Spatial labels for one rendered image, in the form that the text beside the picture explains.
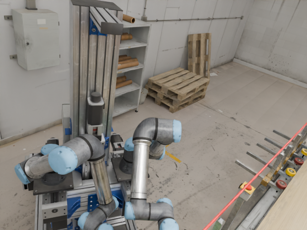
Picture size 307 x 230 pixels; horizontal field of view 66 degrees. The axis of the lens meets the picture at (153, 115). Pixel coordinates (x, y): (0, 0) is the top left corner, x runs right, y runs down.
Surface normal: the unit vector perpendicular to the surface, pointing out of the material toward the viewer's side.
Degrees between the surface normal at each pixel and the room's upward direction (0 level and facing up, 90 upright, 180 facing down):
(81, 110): 90
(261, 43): 90
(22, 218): 0
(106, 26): 90
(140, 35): 90
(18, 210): 0
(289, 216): 0
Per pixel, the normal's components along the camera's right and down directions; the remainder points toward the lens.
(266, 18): -0.63, 0.30
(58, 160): -0.43, 0.32
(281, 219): 0.17, -0.84
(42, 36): 0.76, 0.44
